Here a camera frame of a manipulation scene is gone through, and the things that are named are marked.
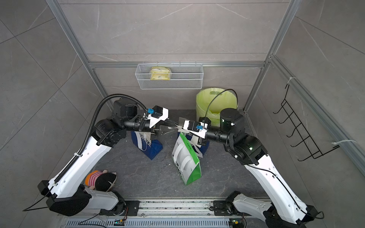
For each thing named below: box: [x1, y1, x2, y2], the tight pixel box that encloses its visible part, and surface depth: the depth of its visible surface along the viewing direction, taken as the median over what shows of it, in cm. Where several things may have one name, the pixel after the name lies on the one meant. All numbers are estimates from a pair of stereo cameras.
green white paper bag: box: [172, 132, 202, 186], surface depth 72 cm
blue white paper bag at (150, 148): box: [130, 131, 164, 161], surface depth 86 cm
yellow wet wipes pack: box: [150, 66, 171, 81], surface depth 89 cm
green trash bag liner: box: [195, 87, 238, 127], surface depth 95 cm
